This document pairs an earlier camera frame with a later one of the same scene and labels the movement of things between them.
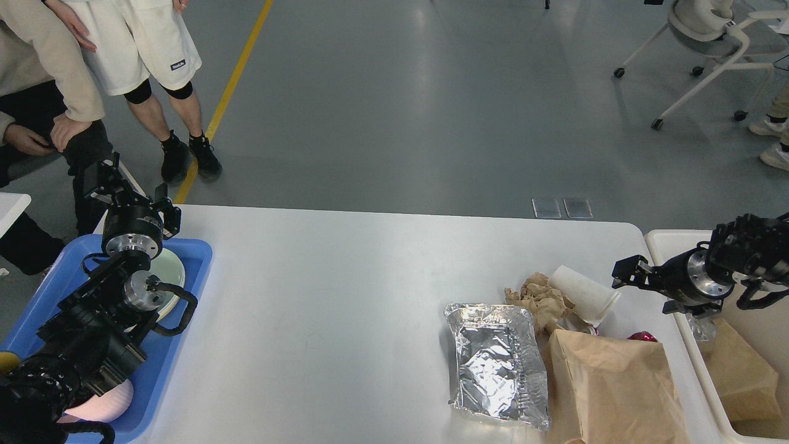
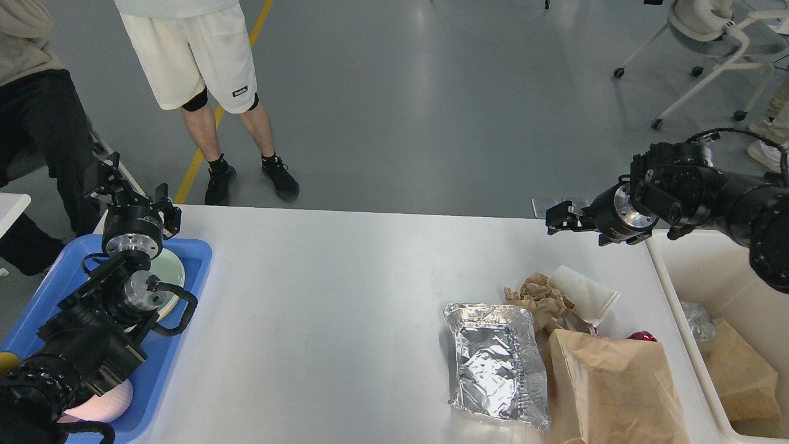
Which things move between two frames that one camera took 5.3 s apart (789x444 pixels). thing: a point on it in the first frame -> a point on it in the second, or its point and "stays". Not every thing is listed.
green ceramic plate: [169, 268] stays
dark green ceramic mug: [8, 361] stays
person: [142, 45] -> [167, 35]
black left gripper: [131, 222] stays
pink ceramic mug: [104, 408] stays
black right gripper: [685, 277] -> [611, 214]
